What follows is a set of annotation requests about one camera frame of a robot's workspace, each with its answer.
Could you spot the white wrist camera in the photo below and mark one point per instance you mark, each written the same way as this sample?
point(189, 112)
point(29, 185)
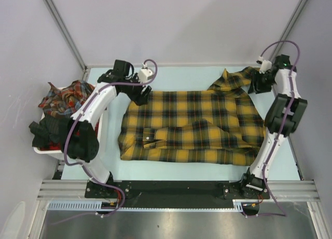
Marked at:
point(265, 65)
point(145, 74)

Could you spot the red black plaid shirt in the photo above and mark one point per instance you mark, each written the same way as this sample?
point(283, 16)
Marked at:
point(50, 147)

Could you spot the red blue plaid shirt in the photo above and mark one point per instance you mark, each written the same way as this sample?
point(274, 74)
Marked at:
point(63, 102)

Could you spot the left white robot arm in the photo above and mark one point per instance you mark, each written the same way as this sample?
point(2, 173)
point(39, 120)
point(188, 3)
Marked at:
point(78, 140)

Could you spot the aluminium frame post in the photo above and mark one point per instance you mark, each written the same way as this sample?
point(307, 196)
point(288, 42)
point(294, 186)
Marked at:
point(276, 49)
point(54, 12)

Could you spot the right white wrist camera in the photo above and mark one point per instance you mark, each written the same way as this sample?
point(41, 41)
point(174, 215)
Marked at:
point(265, 65)

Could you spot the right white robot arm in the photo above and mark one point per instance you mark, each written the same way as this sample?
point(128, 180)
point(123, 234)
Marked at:
point(282, 119)

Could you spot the white laundry basket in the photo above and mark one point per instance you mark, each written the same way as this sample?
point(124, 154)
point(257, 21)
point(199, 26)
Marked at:
point(101, 133)

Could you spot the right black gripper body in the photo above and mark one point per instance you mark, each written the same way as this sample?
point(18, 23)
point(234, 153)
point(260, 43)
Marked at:
point(264, 81)

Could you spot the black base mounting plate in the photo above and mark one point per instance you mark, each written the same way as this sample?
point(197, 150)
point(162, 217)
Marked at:
point(185, 194)

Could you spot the dark striped shirt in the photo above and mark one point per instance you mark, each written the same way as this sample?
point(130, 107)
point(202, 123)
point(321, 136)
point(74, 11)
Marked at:
point(48, 128)

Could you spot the right aluminium frame post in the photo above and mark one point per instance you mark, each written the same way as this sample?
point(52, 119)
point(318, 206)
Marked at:
point(276, 49)

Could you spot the left aluminium frame post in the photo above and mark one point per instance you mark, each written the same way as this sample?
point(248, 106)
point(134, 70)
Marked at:
point(54, 12)

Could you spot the aluminium front rail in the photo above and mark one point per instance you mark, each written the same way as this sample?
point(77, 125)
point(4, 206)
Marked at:
point(283, 191)

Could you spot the yellow plaid shirt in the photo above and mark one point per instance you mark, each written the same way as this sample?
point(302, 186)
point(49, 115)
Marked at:
point(218, 125)

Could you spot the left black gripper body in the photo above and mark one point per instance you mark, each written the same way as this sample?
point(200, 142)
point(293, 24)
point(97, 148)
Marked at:
point(133, 91)

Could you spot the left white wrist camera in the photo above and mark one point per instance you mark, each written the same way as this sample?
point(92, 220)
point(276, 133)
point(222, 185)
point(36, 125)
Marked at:
point(145, 74)

